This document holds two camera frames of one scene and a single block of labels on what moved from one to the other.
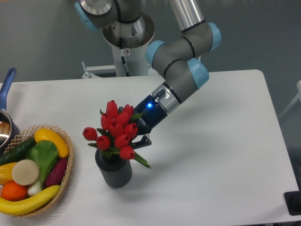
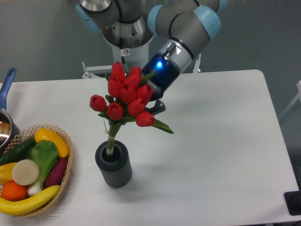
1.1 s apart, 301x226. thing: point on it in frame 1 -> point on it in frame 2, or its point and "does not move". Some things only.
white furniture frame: [298, 97] does not move
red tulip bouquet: [116, 129] -> [126, 100]
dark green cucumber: [18, 153] does not move
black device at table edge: [293, 199] does not move
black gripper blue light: [154, 114] -> [167, 73]
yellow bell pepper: [6, 173] does not move
